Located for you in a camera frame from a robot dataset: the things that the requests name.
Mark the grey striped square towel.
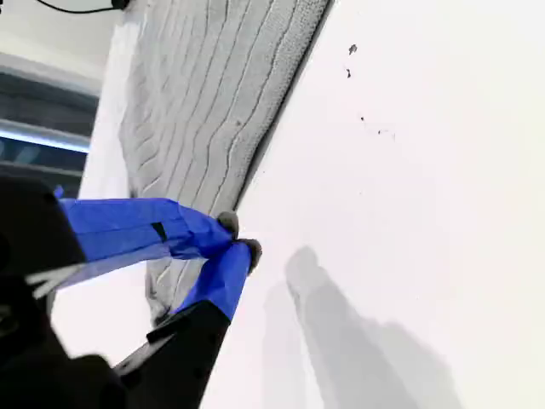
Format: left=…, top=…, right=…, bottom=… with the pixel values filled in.
left=118, top=0, right=336, bottom=328

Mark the camera black cable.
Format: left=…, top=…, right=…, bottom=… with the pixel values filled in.
left=36, top=0, right=131, bottom=14

